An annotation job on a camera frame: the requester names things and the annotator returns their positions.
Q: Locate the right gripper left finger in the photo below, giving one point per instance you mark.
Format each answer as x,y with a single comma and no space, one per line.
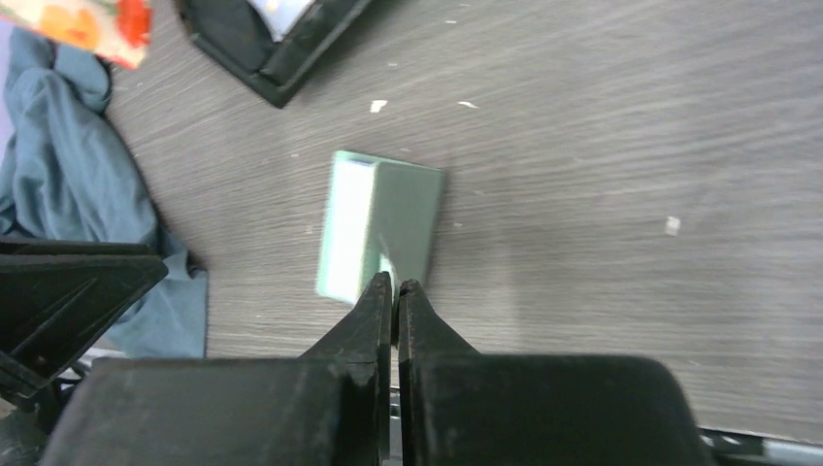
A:
328,406

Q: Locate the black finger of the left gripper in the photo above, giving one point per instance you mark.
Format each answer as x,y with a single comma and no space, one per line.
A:
57,299

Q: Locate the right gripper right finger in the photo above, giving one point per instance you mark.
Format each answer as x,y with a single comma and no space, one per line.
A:
460,406

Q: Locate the green card holder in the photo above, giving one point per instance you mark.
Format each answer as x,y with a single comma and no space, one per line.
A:
381,216

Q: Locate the cards in black bin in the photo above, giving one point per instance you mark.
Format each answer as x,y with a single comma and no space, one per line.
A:
280,16

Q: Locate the blue-grey cloth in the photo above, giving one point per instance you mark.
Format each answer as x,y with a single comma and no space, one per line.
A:
66,175

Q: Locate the orange floral hanging garment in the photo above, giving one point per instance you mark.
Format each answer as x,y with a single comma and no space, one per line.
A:
116,30

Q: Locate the black storage bin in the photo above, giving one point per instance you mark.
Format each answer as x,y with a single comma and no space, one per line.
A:
234,36

